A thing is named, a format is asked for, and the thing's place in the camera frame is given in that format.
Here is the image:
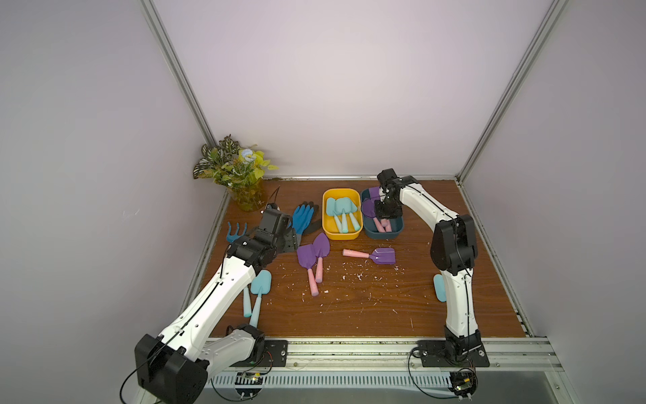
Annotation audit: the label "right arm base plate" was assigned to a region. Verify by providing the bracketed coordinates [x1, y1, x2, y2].
[417, 340, 491, 368]

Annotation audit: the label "purple pointed shovel lower left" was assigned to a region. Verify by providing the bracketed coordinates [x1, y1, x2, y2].
[313, 232, 331, 284]

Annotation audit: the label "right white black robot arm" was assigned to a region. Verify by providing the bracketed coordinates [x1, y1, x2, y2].
[375, 168, 482, 361]

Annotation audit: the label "purple square shovel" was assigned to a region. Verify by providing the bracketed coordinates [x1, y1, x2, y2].
[297, 244, 319, 297]
[368, 187, 383, 200]
[381, 219, 393, 232]
[343, 247, 396, 265]

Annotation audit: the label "aluminium front rail frame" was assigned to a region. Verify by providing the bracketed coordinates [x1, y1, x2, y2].
[204, 338, 579, 403]

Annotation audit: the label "teal plastic storage box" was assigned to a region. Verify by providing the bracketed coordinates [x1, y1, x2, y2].
[360, 188, 405, 240]

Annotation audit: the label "artificial plant in glass vase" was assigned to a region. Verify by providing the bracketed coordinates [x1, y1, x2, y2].
[192, 135, 278, 212]

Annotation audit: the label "purple pointed shovel top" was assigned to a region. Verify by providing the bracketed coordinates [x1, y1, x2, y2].
[362, 198, 385, 233]

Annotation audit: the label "right small circuit board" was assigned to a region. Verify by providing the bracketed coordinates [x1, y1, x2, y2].
[449, 368, 479, 400]

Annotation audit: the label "blue grey gardening glove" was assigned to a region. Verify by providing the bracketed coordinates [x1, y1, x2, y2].
[292, 201, 322, 247]

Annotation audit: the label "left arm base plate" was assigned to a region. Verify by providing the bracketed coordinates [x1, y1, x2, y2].
[231, 339, 289, 369]

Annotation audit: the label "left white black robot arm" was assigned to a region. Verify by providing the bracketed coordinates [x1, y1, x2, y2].
[132, 204, 292, 403]

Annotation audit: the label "purple pointed shovel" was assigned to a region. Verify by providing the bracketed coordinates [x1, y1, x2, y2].
[362, 198, 385, 233]
[313, 232, 331, 284]

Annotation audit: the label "teal shovel sideways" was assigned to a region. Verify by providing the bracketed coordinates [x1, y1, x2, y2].
[345, 197, 361, 232]

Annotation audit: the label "yellow plastic storage box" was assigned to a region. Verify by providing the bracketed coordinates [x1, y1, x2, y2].
[322, 188, 363, 241]

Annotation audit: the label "small circuit board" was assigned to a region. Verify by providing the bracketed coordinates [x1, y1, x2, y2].
[449, 368, 479, 400]
[234, 372, 265, 401]

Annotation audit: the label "left small circuit board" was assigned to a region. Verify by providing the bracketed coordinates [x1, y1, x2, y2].
[234, 372, 265, 401]

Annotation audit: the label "blue rake yellow handle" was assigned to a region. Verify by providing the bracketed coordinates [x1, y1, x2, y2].
[225, 222, 247, 244]

